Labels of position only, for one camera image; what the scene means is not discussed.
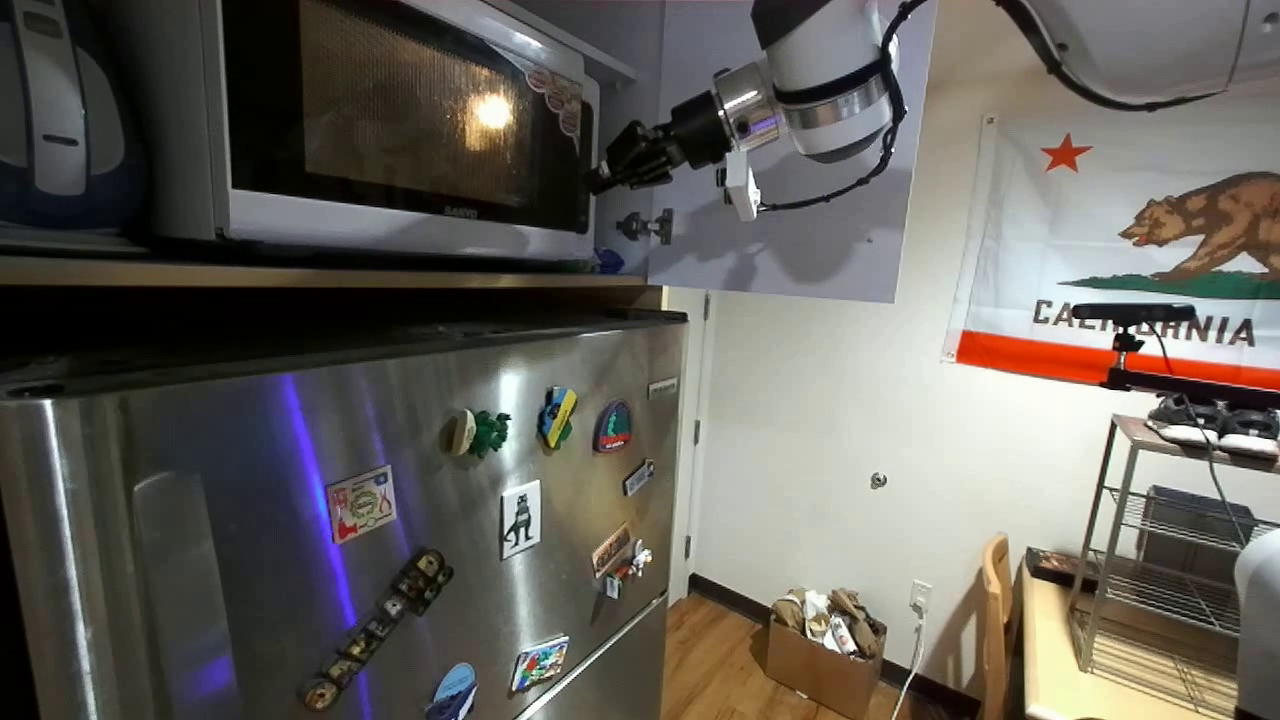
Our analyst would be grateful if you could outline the white power cable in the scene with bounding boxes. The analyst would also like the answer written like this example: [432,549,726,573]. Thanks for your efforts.
[884,612,933,720]

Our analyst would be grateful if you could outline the black box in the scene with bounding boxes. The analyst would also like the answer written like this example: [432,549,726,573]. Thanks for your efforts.
[1136,486,1261,552]

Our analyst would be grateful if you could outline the round teal red magnet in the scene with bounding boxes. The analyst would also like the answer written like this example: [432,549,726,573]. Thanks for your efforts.
[587,398,641,459]

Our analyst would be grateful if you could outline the crumpled paper bags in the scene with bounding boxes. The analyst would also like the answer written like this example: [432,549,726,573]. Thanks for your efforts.
[768,584,884,660]

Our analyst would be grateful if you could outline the brown rectangular magnet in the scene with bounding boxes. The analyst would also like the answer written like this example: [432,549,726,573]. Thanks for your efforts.
[587,523,641,582]

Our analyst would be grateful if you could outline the white blue appliance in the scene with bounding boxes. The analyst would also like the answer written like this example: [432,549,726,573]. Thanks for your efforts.
[0,0,143,241]

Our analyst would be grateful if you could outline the tan and green magnet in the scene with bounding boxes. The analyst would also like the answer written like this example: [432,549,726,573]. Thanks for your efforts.
[439,404,515,464]

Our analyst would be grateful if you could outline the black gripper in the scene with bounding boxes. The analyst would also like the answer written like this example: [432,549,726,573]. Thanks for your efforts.
[587,94,737,198]

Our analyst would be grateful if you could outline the metal wire rack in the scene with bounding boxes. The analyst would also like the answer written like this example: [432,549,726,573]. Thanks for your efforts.
[1064,413,1280,689]

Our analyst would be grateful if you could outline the small grey rectangular magnet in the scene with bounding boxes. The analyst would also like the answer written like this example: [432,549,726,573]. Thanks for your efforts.
[615,455,658,501]

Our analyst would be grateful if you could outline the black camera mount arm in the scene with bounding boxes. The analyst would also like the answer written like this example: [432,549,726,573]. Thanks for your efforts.
[1096,322,1280,401]

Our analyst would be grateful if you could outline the wooden chair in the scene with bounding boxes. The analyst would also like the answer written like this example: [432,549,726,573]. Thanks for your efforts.
[976,531,1018,720]

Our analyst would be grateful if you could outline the black gold Oakland magnet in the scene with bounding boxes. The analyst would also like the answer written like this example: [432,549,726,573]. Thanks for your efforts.
[291,546,460,715]

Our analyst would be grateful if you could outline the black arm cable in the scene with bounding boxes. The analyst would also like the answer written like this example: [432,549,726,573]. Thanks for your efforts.
[760,0,1280,222]

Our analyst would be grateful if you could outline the black stereo camera bar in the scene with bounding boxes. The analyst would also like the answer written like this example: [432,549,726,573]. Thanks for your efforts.
[1069,301,1198,328]

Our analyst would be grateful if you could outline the stacked laptops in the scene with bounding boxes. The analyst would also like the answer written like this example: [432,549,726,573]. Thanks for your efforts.
[1142,390,1280,464]

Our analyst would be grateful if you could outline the stainless steel refrigerator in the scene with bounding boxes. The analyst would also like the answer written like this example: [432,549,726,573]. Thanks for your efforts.
[0,284,693,720]

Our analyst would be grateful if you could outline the California bear flag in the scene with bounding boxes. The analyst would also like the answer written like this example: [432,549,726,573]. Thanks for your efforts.
[945,109,1280,401]

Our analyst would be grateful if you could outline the white microwave body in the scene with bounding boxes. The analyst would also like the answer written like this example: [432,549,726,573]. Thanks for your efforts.
[126,0,641,270]

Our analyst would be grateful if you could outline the light wooden table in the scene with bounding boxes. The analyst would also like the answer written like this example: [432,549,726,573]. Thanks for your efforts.
[1016,566,1243,720]

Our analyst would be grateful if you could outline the red green rectangular magnet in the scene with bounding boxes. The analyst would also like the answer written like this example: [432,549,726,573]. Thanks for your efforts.
[323,459,402,549]

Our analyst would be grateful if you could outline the blue yellow magnet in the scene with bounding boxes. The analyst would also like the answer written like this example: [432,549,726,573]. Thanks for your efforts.
[530,386,582,455]

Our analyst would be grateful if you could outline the white room door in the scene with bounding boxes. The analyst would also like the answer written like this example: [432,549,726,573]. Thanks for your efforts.
[658,284,720,612]

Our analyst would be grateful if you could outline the colourful rectangular magnet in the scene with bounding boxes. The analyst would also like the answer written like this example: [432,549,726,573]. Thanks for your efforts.
[502,634,576,702]

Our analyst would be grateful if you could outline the wooden shelf board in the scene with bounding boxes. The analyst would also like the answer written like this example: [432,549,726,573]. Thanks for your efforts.
[0,249,666,295]

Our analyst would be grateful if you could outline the white black figure magnet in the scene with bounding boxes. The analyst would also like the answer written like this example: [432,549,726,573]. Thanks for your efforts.
[497,475,546,566]

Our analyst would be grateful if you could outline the brown cardboard box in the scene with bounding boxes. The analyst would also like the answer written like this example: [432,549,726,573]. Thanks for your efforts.
[760,606,893,720]

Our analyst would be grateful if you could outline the blue round magnet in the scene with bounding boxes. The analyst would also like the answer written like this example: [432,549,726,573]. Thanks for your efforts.
[423,660,485,720]

